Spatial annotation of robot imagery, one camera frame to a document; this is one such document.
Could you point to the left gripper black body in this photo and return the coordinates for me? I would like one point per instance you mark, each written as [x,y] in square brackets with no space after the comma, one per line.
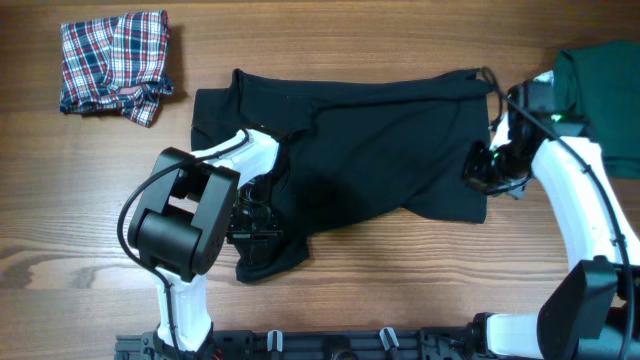
[253,220]

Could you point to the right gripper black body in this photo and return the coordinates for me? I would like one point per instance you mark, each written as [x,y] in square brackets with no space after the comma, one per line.
[493,172]

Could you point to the black garment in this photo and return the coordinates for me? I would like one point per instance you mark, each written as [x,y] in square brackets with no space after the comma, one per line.
[352,152]

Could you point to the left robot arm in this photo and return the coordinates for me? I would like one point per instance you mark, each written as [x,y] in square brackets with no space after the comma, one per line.
[174,224]

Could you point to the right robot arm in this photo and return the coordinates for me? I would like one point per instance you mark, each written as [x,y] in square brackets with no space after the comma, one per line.
[594,312]

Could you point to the dark green folded garment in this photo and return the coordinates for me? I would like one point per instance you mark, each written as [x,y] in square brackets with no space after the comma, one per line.
[601,82]

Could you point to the plaid folded cloth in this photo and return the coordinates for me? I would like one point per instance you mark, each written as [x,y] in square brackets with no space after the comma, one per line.
[116,64]

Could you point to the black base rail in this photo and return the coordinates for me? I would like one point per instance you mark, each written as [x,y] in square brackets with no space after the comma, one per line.
[387,343]

